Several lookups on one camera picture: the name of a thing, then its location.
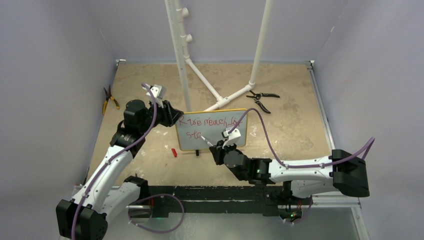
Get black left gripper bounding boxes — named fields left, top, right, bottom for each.
left=139, top=98, right=183, bottom=134

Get white red whiteboard marker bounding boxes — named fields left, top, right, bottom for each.
left=200, top=135, right=214, bottom=147

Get yellow framed whiteboard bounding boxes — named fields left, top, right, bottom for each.
left=175, top=108, right=246, bottom=151

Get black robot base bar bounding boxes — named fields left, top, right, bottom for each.
left=127, top=174, right=314, bottom=220

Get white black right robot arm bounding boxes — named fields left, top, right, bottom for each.
left=209, top=137, right=375, bottom=204

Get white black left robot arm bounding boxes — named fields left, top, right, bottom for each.
left=55, top=99, right=184, bottom=240

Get yellow black needle-nose pliers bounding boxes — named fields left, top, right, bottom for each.
left=102, top=85, right=121, bottom=115

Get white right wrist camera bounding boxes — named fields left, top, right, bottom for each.
left=221, top=127, right=241, bottom=147

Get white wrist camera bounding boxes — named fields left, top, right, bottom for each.
left=221, top=127, right=241, bottom=147
left=143, top=84, right=167, bottom=108

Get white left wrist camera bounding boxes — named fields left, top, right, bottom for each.
left=143, top=84, right=167, bottom=108

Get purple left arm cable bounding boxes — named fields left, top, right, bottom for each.
left=70, top=82, right=159, bottom=240

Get black grey wire stripper pliers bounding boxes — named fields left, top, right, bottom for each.
left=245, top=90, right=281, bottom=115

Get metal corner bracket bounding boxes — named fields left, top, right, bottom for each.
left=304, top=60, right=314, bottom=70
left=115, top=59, right=127, bottom=68

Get white PVC pipe frame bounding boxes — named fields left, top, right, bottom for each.
left=164, top=0, right=274, bottom=111

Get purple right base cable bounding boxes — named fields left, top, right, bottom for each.
left=281, top=197, right=314, bottom=227

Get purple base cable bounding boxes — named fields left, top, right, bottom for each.
left=127, top=193, right=185, bottom=235
left=281, top=197, right=314, bottom=227

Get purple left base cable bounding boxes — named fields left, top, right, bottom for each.
left=127, top=193, right=185, bottom=235

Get right metal corner bracket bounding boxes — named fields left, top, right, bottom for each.
left=304, top=60, right=314, bottom=70

